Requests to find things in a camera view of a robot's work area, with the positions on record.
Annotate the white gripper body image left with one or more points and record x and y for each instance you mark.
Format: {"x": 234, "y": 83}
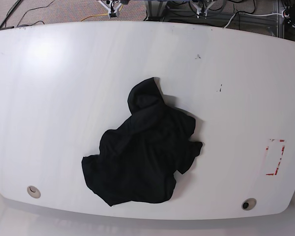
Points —
{"x": 113, "y": 7}

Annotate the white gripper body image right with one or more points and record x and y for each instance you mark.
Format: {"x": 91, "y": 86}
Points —
{"x": 202, "y": 6}

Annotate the black t-shirt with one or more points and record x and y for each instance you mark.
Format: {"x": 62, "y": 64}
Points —
{"x": 137, "y": 161}

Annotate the red tape rectangle marking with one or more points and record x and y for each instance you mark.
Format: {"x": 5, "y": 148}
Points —
{"x": 273, "y": 156}

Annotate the right table cable grommet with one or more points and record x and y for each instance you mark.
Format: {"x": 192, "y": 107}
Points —
{"x": 249, "y": 204}

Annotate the table cable grommet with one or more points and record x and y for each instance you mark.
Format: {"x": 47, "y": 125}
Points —
{"x": 33, "y": 192}
{"x": 249, "y": 204}

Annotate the left table cable grommet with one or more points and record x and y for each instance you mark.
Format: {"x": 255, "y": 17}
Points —
{"x": 33, "y": 192}

